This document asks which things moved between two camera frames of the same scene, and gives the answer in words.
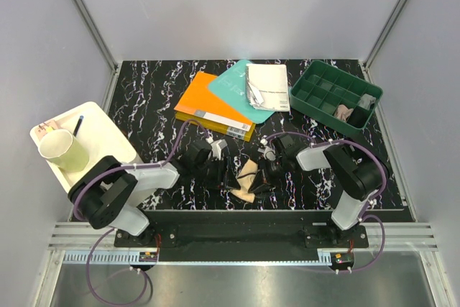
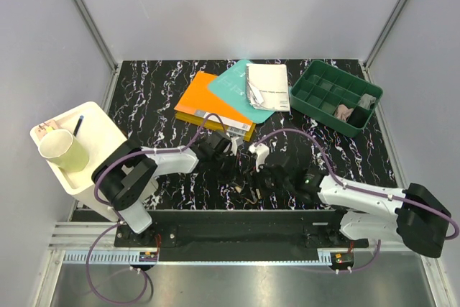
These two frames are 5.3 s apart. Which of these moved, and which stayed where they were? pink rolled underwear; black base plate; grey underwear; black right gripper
Moved: black right gripper
Stayed: pink rolled underwear; black base plate; grey underwear
